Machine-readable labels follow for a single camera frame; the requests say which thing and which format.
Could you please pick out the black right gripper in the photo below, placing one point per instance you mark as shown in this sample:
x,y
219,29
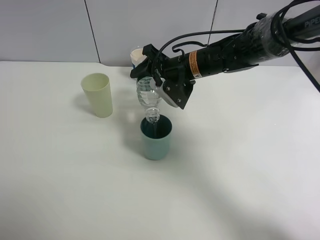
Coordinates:
x,y
176,69

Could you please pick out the clear bottle with green label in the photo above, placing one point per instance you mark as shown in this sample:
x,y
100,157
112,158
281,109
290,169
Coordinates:
x,y
148,99

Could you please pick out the teal short cup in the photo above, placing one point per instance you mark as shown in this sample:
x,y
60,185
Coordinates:
x,y
156,137

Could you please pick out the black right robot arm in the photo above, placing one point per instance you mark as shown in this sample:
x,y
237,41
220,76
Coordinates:
x,y
270,37

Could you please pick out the blue sleeved paper cup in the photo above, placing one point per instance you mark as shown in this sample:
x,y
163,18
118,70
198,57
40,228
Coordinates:
x,y
137,56

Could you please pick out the pale green tall cup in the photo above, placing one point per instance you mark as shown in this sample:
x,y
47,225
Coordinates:
x,y
97,89

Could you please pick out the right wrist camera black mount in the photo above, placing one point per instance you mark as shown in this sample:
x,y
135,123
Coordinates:
x,y
173,93

